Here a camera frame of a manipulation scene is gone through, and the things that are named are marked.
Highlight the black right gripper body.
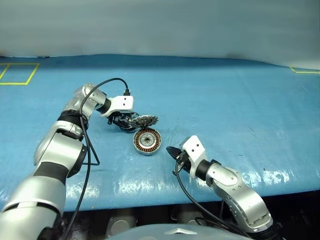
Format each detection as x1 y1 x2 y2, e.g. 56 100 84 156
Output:
175 149 193 174

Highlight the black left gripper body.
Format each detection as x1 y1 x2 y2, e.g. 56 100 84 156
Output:
107 112 139 129

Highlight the motor housing with copper coils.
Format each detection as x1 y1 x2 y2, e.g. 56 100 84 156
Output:
132 126 163 157

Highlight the blue plastic table cover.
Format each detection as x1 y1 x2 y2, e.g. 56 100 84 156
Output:
0 54 320 214

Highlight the grey rounded cylinder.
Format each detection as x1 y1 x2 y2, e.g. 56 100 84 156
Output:
106 215 138 238
172 212 201 226

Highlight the grey robot torso shell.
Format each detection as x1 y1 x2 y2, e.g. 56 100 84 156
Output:
106 223 242 240

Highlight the yellow tape square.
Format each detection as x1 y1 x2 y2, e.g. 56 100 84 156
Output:
0 62 41 86

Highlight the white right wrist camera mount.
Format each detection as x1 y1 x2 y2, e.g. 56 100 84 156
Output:
179 135 209 179

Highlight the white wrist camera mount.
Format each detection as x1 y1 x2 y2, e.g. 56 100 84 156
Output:
179 135 209 179
99 95 134 118

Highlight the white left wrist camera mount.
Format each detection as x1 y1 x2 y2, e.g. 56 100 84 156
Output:
99 95 134 118

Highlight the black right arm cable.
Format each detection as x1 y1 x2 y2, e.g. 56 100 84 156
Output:
172 159 252 238

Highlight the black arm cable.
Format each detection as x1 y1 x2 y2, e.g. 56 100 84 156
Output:
172 159 252 238
60 77 132 240

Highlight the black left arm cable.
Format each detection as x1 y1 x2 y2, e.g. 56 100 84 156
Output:
60 77 132 240

